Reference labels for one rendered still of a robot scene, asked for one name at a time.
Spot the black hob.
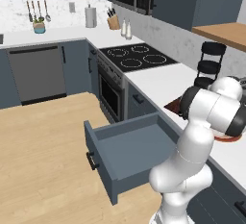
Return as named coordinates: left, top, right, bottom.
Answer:
left=98, top=42, right=179, bottom=74

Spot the hanging steel ladle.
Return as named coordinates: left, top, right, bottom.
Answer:
left=43, top=0, right=53, bottom=23

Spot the grey-blue cupboard door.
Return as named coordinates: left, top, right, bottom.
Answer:
left=60, top=39, right=91, bottom=96

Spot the closed grey-blue drawer front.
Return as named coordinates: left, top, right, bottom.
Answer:
left=127, top=83, right=159, bottom=120

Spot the grey-blue lower cupboard front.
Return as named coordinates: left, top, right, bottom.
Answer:
left=187, top=159, right=246, bottom=224

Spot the wooden knife block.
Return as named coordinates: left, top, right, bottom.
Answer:
left=106, top=7, right=122, bottom=31

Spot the grey dishwasher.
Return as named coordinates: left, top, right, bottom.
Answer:
left=6, top=44, right=68, bottom=106

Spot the black open drawer handle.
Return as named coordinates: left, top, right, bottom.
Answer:
left=86, top=150, right=101, bottom=171

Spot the wooden shelf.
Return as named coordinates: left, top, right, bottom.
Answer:
left=191, top=21, right=246, bottom=53

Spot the grey-blue corner cupboard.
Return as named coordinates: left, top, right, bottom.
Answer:
left=86, top=41, right=101, bottom=98

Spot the hanging kitchen tool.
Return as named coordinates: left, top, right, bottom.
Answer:
left=37, top=0, right=45, bottom=23
left=25, top=0, right=34, bottom=23
left=31, top=0, right=38, bottom=23

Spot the teal plant pot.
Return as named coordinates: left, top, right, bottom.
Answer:
left=32, top=17, right=47, bottom=36

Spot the grey-blue tall wall cupboard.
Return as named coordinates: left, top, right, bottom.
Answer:
left=151, top=0, right=246, bottom=33

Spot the dark brown cutting board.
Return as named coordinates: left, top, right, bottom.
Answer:
left=163, top=94, right=185, bottom=113

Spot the steel oven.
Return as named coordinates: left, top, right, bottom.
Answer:
left=95, top=53, right=126, bottom=124

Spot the red plate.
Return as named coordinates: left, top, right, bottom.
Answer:
left=213, top=133, right=245, bottom=144

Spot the black closed drawer handle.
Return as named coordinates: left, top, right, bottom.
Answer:
left=132, top=93, right=145, bottom=105

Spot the black lower cupboard handle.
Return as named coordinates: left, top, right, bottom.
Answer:
left=234, top=200, right=246, bottom=218

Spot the white shaker bottle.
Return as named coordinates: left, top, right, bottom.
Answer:
left=125, top=19, right=134, bottom=40
left=120, top=17, right=128, bottom=37

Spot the black cupboard door handle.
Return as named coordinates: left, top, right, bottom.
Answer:
left=61, top=45, right=67, bottom=64

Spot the white paper towel roll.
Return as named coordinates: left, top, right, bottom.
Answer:
left=84, top=4, right=98, bottom=30

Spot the open grey-blue drawer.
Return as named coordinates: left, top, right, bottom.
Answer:
left=84, top=112, right=181, bottom=207

